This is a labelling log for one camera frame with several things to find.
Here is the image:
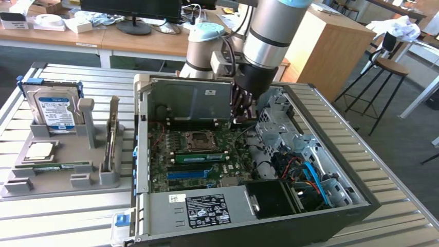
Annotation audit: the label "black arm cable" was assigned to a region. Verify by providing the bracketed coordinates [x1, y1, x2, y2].
[222, 5, 257, 66]

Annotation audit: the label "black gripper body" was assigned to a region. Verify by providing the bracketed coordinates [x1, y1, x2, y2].
[235, 63, 278, 101]

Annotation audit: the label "red and black wires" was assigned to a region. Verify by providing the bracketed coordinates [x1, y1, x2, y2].
[281, 156, 308, 179]

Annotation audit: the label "thin red wire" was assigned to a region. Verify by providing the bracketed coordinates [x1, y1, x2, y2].
[149, 121, 174, 150]

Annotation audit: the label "green motherboard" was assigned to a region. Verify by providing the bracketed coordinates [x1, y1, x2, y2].
[147, 120, 255, 193]

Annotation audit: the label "black open PC case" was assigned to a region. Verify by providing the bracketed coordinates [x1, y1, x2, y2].
[111, 74, 384, 247]

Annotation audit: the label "white tape roll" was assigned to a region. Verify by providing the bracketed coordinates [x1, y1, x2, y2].
[34, 13, 67, 32]

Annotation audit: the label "white power strip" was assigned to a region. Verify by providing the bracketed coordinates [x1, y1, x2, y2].
[182, 3, 209, 26]

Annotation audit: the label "grey parts rack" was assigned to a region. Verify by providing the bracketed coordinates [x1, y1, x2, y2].
[2, 96, 134, 198]

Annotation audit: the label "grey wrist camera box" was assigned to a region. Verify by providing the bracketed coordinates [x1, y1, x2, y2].
[210, 50, 238, 76]

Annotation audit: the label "wooden cabinet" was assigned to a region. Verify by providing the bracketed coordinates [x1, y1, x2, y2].
[283, 5, 378, 104]

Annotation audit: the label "wooden desk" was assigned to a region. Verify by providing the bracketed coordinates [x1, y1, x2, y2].
[0, 4, 242, 69]

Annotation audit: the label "white table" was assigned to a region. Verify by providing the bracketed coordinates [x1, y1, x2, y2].
[400, 38, 439, 119]

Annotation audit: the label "brown cardboard box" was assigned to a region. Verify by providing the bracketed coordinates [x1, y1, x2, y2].
[27, 0, 82, 20]

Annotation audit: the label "hard disk with blue label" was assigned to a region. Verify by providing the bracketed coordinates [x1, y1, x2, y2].
[26, 87, 85, 134]

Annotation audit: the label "blue wire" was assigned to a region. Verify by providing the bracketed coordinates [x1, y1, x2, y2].
[301, 158, 336, 208]

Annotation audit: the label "grey metal drive cage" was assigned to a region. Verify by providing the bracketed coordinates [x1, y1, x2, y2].
[150, 78, 237, 123]

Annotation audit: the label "graphics card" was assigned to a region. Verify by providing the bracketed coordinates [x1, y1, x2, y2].
[103, 95, 123, 176]

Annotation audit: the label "small white box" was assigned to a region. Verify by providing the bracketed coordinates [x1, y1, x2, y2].
[65, 19, 95, 34]

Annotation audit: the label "black stool with wooden seat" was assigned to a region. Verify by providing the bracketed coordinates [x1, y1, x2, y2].
[334, 57, 412, 137]

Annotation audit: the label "black monitor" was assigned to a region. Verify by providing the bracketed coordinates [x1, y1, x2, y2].
[79, 0, 183, 36]

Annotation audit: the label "green RAM stick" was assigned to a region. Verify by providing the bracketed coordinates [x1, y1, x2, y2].
[15, 161, 90, 172]
[175, 153, 231, 165]

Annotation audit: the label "grey power supply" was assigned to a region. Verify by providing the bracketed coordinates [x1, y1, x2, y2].
[143, 185, 261, 236]

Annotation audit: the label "white labelled box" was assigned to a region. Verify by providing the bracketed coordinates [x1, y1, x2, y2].
[0, 11, 30, 30]

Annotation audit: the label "silver CPU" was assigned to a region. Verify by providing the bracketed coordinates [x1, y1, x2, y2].
[23, 142, 57, 162]

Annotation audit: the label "blue disk caddy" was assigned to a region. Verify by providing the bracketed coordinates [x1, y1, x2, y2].
[17, 75, 86, 101]

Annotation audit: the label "silver disk bay bracket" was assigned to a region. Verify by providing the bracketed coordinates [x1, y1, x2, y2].
[255, 86, 356, 207]

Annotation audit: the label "black chair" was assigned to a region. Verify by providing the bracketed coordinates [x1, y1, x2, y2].
[360, 30, 406, 76]

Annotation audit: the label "CPU socket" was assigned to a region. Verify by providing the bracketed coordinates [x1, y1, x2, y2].
[181, 130, 221, 152]

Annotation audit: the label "blue expansion slot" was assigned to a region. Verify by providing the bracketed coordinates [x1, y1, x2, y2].
[166, 169, 213, 181]

